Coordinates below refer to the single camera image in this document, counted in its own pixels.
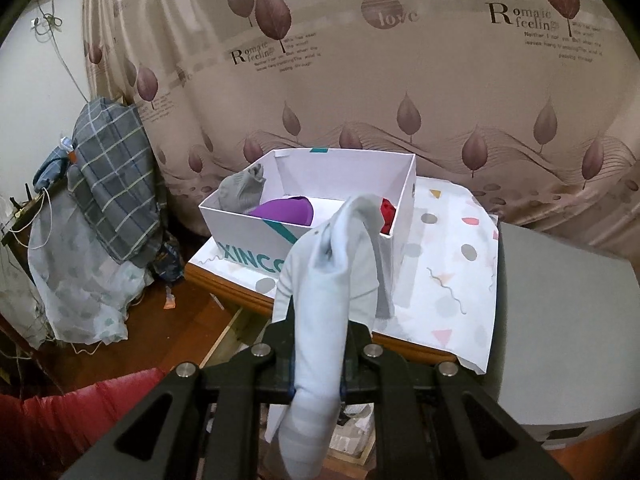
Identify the white patterned table cloth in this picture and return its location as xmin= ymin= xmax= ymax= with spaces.
xmin=189 ymin=176 xmax=501 ymax=375

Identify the wooden drawer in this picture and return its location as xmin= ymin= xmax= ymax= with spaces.
xmin=200 ymin=305 xmax=378 ymax=480

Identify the white wall cable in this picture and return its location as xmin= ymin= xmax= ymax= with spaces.
xmin=30 ymin=0 xmax=91 ymax=103

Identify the grey appliance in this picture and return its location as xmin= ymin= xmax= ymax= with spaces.
xmin=482 ymin=222 xmax=640 ymax=453

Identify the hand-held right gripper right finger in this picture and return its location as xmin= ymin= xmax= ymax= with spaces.
xmin=340 ymin=317 xmax=573 ymax=480

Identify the grey plaid cloth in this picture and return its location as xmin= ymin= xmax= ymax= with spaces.
xmin=71 ymin=97 xmax=168 ymax=268

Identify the red underwear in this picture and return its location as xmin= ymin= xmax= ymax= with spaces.
xmin=379 ymin=198 xmax=398 ymax=236

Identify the red cushion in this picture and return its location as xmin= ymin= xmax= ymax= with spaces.
xmin=0 ymin=367 xmax=171 ymax=480

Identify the brown wooden nightstand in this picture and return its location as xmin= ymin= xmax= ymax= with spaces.
xmin=184 ymin=262 xmax=461 ymax=366

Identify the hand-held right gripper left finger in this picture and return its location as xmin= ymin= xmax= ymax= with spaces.
xmin=60 ymin=300 xmax=297 ymax=480

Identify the white cardboard box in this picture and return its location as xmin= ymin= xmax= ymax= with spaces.
xmin=199 ymin=147 xmax=418 ymax=293

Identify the grey sock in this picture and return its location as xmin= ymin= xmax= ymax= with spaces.
xmin=217 ymin=162 xmax=266 ymax=213

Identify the light blue underwear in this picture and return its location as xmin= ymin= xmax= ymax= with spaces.
xmin=264 ymin=194 xmax=396 ymax=480

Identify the purple underwear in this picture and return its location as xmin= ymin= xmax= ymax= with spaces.
xmin=247 ymin=196 xmax=316 ymax=227

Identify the white dotted cloth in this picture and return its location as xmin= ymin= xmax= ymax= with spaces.
xmin=0 ymin=165 xmax=166 ymax=348

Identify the beige leaf print curtain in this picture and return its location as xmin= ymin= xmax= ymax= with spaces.
xmin=82 ymin=0 xmax=640 ymax=241

